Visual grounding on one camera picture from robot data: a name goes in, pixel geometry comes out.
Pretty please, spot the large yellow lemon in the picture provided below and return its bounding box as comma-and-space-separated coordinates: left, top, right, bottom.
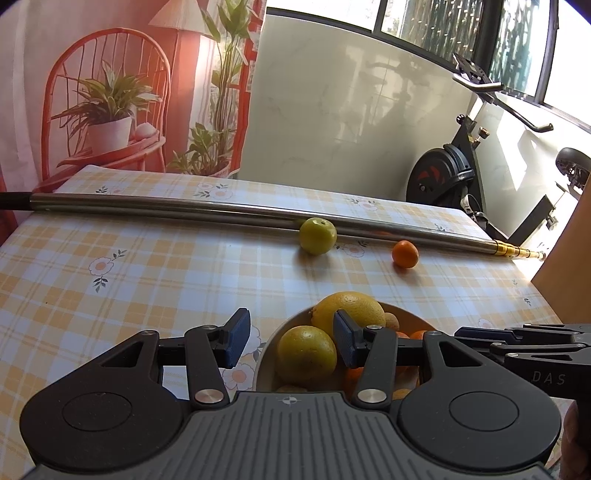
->
311, 291, 386, 337

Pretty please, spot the green apple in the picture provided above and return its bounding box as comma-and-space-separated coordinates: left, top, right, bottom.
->
276, 325, 338, 386
298, 217, 338, 256

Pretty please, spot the brown kiwi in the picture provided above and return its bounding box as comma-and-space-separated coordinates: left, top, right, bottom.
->
384, 312, 401, 331

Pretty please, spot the hand holding other gripper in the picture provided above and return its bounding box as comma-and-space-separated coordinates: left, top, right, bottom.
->
559, 402, 590, 480

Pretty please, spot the cream round plate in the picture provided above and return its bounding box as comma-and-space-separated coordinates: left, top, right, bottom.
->
253, 302, 435, 399

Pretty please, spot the wooden board right edge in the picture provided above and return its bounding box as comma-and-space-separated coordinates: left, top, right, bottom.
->
532, 181, 591, 324

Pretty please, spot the plaid floral tablecloth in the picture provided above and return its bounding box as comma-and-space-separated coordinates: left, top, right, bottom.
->
0, 164, 562, 480

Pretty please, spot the long steel telescopic pole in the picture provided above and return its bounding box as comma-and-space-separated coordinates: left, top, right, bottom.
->
1, 192, 547, 261

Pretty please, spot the black exercise bike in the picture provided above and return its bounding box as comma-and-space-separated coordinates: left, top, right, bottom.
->
406, 51, 591, 248

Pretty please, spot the printed red backdrop curtain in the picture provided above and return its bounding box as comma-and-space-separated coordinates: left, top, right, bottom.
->
0, 0, 270, 245

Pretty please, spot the dark window frame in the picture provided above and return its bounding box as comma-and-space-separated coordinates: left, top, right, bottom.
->
266, 1, 590, 130

